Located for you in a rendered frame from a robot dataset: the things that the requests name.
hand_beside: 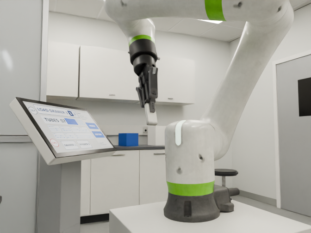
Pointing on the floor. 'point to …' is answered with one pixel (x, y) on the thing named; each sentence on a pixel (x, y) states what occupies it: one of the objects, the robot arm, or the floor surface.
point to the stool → (225, 174)
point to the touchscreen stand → (59, 197)
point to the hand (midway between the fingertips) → (151, 114)
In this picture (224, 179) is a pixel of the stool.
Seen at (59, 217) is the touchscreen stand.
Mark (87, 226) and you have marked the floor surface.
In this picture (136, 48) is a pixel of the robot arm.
